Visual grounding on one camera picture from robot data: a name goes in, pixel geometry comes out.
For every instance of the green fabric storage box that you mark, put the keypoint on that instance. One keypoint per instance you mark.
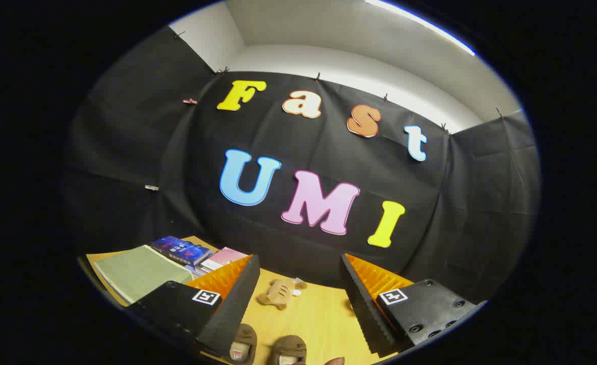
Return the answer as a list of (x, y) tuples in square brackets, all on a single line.
[(136, 274)]

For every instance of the dark blue book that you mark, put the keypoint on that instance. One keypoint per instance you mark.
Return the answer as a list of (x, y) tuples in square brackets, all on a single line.
[(182, 249)]

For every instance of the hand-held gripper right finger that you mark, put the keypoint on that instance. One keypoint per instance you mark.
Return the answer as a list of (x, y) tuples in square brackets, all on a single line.
[(364, 304)]

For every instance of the tan striped plush toy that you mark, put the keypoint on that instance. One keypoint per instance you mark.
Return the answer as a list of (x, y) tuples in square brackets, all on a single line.
[(278, 293)]

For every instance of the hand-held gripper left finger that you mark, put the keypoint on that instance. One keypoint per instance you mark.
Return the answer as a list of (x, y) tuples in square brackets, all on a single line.
[(227, 309)]

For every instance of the brown fuzzy shoe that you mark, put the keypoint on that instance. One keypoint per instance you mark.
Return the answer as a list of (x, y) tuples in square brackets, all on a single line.
[(289, 345), (245, 340)]

